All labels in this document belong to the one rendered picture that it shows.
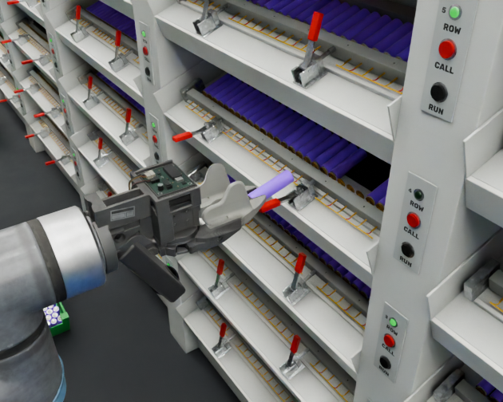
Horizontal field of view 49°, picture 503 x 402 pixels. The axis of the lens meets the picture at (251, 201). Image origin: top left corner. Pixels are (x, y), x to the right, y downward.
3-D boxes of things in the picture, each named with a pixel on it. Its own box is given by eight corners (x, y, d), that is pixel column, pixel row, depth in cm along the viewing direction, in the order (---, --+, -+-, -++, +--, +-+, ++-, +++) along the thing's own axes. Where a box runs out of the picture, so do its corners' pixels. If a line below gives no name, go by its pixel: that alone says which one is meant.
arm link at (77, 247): (73, 316, 57) (46, 263, 64) (118, 297, 60) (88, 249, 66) (54, 249, 52) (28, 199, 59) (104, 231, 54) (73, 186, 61)
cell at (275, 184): (295, 178, 71) (254, 204, 69) (292, 183, 72) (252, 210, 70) (286, 167, 71) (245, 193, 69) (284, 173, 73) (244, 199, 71)
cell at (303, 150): (333, 139, 93) (304, 161, 92) (326, 135, 94) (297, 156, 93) (331, 131, 92) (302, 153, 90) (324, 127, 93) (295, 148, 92)
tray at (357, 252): (378, 293, 76) (366, 252, 70) (172, 129, 118) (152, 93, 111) (477, 206, 81) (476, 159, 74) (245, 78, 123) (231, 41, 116)
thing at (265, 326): (350, 459, 98) (334, 429, 89) (184, 271, 140) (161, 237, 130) (429, 382, 103) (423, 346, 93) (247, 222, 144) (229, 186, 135)
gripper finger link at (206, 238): (247, 225, 64) (175, 248, 61) (247, 235, 65) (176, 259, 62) (228, 204, 68) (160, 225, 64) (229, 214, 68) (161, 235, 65)
